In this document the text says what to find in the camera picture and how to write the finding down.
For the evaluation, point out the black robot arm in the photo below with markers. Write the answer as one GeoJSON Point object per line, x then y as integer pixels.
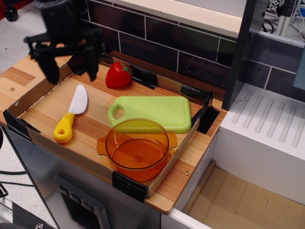
{"type": "Point", "coordinates": [65, 36]}

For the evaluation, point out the cardboard fence with black tape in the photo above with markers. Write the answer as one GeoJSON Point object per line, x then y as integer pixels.
{"type": "Point", "coordinates": [36, 106]}

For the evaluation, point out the white yellow toy knife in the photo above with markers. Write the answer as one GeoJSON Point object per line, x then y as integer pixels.
{"type": "Point", "coordinates": [63, 131]}

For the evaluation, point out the green plastic cutting board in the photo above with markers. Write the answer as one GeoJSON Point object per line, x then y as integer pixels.
{"type": "Point", "coordinates": [171, 112]}

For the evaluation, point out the red toy strawberry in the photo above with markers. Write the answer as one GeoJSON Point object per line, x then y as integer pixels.
{"type": "Point", "coordinates": [118, 75]}

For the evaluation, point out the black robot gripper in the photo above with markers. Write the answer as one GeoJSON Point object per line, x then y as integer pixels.
{"type": "Point", "coordinates": [45, 48]}

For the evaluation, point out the dark grey vertical post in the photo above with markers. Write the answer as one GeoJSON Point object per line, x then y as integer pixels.
{"type": "Point", "coordinates": [251, 25]}

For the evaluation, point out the black caster wheel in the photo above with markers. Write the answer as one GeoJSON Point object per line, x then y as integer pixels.
{"type": "Point", "coordinates": [11, 13]}

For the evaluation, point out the white toy sink drainboard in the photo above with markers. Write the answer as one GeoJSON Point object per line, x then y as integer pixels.
{"type": "Point", "coordinates": [262, 140]}

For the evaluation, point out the grey toy oven front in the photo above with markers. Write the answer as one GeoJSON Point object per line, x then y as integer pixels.
{"type": "Point", "coordinates": [73, 195]}

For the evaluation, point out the orange transparent plastic pot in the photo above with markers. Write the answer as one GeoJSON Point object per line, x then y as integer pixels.
{"type": "Point", "coordinates": [138, 148]}

